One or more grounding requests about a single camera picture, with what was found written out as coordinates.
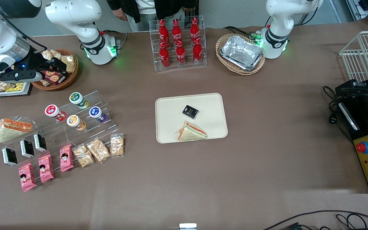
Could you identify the pink snack pack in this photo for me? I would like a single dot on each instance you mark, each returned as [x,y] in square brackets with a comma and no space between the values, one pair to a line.
[45,168]
[27,177]
[66,158]

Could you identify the wicker basket with snacks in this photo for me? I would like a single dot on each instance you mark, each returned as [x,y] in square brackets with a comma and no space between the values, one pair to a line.
[70,78]

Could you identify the red emergency stop button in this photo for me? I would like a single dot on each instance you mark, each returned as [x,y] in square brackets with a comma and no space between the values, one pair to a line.
[362,147]

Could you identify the bystander left hand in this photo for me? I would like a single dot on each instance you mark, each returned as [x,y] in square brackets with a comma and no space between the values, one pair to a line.
[189,9]

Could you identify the green gum bottle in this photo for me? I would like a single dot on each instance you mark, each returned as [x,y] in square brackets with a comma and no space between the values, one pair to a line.
[78,99]

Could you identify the red cookie pack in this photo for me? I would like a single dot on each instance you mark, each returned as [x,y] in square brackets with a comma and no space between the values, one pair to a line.
[55,79]

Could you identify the grey wrist camera bar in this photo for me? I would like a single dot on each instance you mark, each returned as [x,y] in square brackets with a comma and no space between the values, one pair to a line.
[18,76]

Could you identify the clear acrylic step display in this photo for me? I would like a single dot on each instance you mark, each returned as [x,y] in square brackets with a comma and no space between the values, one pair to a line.
[107,127]

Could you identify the silver foil tray stack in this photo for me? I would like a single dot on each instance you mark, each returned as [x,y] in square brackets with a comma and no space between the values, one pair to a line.
[242,52]

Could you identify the person in dark jacket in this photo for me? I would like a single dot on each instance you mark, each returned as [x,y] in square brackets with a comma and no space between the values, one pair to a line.
[129,8]

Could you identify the purple gum bottle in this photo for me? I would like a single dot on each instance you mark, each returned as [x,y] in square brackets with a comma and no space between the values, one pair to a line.
[97,114]

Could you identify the red cola bottle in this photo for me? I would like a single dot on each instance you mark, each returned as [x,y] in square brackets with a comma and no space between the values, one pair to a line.
[197,51]
[194,28]
[164,56]
[176,29]
[162,30]
[180,54]

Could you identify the beige serving tray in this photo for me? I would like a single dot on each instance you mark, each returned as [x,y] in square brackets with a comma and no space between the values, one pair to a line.
[171,108]

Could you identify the wrapped triangle sandwich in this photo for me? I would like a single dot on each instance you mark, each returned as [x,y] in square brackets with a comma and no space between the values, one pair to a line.
[13,130]
[192,132]

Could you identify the flat black box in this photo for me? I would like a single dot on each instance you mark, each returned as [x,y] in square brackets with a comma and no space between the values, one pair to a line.
[24,93]

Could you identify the black machine with yellow panel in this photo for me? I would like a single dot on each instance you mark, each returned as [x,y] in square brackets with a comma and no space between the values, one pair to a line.
[359,127]

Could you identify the wicker basket with foil trays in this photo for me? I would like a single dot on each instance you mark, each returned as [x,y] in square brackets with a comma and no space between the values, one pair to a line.
[225,62]

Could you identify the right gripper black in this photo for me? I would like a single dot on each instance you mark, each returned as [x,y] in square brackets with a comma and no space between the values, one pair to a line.
[35,61]

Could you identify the black Face tissue pack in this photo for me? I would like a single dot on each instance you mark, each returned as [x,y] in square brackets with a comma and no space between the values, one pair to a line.
[26,149]
[9,156]
[190,111]
[40,142]

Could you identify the yellow snack pack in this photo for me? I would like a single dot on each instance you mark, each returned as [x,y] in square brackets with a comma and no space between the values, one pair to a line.
[15,87]

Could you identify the clear wrapped cracker pack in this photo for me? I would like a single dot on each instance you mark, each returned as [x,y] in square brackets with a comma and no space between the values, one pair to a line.
[98,150]
[83,156]
[117,145]

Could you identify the red gum bottle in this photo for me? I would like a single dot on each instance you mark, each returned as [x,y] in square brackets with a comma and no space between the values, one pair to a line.
[55,112]

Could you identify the orange gum bottle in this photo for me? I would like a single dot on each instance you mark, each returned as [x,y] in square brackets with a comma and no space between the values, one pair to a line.
[76,122]

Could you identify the small white device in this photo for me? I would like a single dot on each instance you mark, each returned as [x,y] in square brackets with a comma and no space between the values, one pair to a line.
[187,226]

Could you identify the bystander right hand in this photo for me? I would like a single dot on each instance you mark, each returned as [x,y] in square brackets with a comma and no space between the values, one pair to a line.
[120,14]

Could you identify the clear acrylic bottle rack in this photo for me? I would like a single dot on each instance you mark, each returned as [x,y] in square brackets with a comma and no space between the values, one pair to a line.
[200,62]

